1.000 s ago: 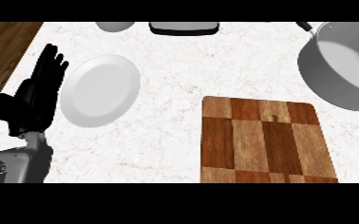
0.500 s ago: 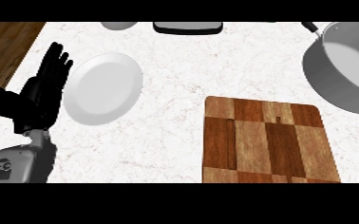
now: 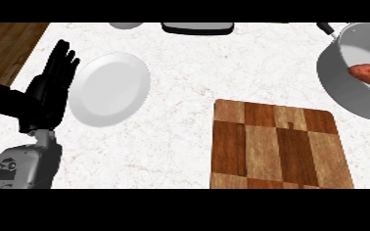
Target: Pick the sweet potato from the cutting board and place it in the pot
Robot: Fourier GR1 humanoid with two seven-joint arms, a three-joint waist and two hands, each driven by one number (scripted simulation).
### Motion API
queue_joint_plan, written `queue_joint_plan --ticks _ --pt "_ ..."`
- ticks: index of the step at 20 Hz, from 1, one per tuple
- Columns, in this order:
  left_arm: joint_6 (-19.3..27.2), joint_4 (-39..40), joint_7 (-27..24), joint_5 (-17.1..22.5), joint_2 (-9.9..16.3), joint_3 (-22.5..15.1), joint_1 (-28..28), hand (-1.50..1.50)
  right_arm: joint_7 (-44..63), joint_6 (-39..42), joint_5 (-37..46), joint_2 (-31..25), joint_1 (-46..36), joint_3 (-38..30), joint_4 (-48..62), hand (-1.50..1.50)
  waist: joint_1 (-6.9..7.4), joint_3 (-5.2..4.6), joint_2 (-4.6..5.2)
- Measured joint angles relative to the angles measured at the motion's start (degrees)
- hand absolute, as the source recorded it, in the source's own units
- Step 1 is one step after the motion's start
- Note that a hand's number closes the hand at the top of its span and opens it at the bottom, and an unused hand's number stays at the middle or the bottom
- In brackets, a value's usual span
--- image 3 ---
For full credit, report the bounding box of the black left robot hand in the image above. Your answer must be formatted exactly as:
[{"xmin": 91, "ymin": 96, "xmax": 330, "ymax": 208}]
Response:
[{"xmin": 0, "ymin": 39, "xmax": 82, "ymax": 135}]

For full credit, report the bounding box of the wooden checkered cutting board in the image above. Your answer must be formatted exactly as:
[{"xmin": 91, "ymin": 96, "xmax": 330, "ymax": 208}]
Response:
[{"xmin": 209, "ymin": 98, "xmax": 355, "ymax": 190}]

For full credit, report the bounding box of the grey metal pot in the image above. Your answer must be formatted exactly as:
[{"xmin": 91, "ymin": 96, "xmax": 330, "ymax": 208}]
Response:
[{"xmin": 315, "ymin": 23, "xmax": 370, "ymax": 120}]

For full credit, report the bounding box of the orange sweet potato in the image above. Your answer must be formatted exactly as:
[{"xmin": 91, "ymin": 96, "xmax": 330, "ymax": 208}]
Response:
[{"xmin": 346, "ymin": 64, "xmax": 370, "ymax": 85}]

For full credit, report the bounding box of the white oval plate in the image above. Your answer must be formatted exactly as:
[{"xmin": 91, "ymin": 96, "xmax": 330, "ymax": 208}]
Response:
[{"xmin": 68, "ymin": 52, "xmax": 152, "ymax": 128}]

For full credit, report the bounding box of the grey round object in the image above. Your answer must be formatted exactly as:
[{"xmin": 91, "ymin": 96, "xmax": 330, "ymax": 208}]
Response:
[{"xmin": 109, "ymin": 23, "xmax": 144, "ymax": 30}]

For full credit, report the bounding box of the black and grey appliance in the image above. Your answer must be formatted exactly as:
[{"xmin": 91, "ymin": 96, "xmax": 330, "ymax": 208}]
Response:
[{"xmin": 160, "ymin": 23, "xmax": 236, "ymax": 36}]

